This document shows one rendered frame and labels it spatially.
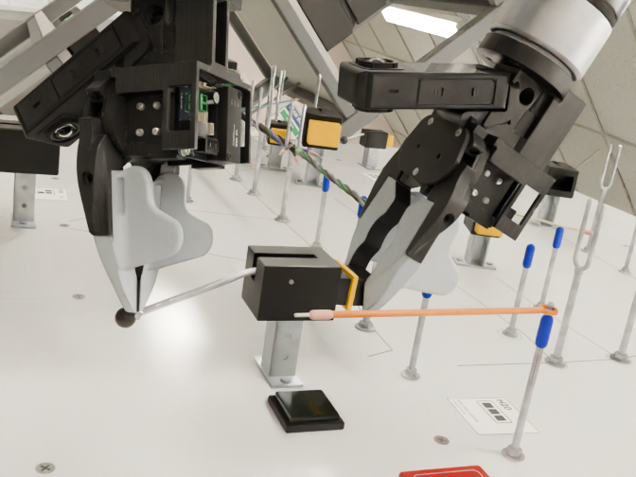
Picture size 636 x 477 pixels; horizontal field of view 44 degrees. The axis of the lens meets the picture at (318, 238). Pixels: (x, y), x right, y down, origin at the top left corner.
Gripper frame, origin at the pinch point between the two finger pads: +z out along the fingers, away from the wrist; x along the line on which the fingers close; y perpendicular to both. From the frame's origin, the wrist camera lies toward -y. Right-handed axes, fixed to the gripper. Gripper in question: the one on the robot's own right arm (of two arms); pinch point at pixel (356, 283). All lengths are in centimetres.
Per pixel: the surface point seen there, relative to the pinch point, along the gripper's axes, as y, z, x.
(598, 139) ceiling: 313, -102, 351
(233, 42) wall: 192, -48, 753
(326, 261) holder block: -3.7, -0.5, -1.1
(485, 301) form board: 22.1, -2.6, 13.2
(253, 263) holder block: -7.7, 2.2, 0.3
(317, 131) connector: 14, -8, 52
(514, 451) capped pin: 8.9, 2.9, -12.6
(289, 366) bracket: -1.7, 7.4, -1.1
